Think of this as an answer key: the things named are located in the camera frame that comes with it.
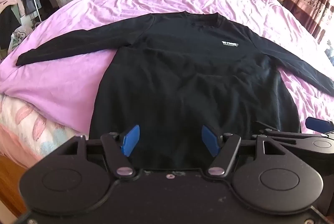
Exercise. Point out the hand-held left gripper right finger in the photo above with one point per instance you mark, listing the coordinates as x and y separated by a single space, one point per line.
210 140

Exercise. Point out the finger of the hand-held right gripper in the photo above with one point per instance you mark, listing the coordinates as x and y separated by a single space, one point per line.
319 123
287 134

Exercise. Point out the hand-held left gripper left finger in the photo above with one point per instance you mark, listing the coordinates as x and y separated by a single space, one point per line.
130 140

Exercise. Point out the black long-sleeve shirt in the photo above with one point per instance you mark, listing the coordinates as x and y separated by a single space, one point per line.
182 83

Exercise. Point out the feather print bed sheet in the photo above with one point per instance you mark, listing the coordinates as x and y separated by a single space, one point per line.
26 122

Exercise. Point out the white printed bag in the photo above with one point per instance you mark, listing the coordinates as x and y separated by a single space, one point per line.
18 36

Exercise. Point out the dark hanging garment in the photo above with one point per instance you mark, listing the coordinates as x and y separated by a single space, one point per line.
7 23

